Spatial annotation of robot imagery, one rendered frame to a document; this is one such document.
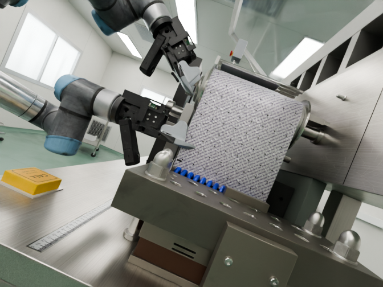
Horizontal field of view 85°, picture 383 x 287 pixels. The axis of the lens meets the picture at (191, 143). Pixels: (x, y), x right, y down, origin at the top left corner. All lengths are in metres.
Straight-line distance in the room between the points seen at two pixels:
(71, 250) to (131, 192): 0.11
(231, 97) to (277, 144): 0.16
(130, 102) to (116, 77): 6.40
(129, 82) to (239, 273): 6.56
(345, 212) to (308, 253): 0.43
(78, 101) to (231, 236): 0.44
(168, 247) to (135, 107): 0.33
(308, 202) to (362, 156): 0.18
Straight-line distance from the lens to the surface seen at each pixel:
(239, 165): 0.51
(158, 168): 0.33
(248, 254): 0.32
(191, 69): 0.59
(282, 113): 0.54
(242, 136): 0.51
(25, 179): 0.50
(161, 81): 6.50
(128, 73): 6.83
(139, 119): 0.50
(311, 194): 0.59
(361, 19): 0.84
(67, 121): 0.57
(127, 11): 0.69
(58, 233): 0.40
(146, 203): 0.33
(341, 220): 0.78
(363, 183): 0.46
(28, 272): 0.35
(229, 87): 0.53
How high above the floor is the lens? 1.10
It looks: level
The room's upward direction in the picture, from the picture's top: 23 degrees clockwise
